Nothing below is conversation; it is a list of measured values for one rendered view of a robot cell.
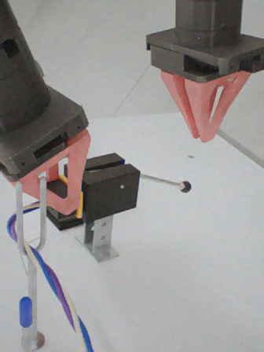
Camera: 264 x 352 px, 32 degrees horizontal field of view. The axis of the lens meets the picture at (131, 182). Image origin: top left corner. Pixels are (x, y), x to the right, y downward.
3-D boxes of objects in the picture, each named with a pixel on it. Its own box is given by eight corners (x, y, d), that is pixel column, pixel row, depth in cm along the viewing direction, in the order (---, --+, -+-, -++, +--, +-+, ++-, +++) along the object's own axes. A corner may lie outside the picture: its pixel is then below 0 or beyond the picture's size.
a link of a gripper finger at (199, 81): (198, 160, 43) (201, 60, 38) (149, 135, 48) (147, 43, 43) (248, 137, 46) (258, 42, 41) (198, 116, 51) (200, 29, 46)
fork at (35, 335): (39, 328, 36) (39, 169, 29) (50, 343, 35) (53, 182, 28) (16, 339, 35) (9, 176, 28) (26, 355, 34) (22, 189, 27)
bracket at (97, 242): (119, 256, 45) (124, 213, 43) (98, 264, 44) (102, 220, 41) (94, 231, 48) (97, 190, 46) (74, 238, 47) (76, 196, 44)
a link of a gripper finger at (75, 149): (51, 249, 37) (-2, 163, 30) (13, 206, 41) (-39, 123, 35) (119, 199, 39) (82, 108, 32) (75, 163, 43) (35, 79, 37)
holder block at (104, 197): (137, 207, 44) (141, 170, 42) (85, 224, 41) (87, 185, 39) (111, 187, 46) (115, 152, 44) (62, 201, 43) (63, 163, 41)
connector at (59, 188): (103, 206, 42) (104, 186, 41) (55, 221, 39) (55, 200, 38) (86, 190, 44) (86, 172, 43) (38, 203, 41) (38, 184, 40)
